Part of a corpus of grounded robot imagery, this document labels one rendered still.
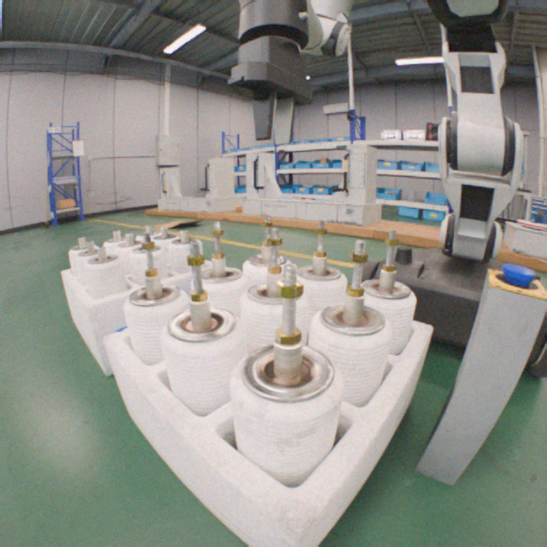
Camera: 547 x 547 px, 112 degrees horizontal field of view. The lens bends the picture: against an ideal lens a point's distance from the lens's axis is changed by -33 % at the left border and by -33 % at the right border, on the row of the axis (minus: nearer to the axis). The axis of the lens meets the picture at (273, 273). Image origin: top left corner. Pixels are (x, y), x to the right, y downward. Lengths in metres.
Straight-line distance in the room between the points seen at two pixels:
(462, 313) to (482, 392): 0.36
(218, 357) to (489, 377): 0.30
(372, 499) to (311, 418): 0.27
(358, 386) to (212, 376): 0.15
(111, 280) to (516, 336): 0.70
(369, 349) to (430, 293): 0.43
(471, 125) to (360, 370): 0.54
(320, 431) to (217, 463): 0.09
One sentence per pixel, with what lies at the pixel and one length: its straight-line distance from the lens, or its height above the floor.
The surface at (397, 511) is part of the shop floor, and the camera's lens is 0.45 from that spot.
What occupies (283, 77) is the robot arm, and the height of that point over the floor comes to 0.52.
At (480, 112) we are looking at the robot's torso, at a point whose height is 0.59.
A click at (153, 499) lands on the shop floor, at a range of 0.46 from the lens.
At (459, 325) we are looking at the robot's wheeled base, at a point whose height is 0.11.
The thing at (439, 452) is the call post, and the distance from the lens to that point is 0.45.
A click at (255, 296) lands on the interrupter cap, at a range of 0.36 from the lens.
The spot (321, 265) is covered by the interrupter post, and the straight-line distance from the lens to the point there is 0.45.
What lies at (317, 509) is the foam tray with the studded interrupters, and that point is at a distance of 0.23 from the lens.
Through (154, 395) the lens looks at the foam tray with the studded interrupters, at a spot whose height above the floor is 0.18.
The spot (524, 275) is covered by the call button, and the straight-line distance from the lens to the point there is 0.33.
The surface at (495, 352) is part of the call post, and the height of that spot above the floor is 0.24.
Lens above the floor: 0.39
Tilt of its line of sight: 18 degrees down
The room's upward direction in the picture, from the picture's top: straight up
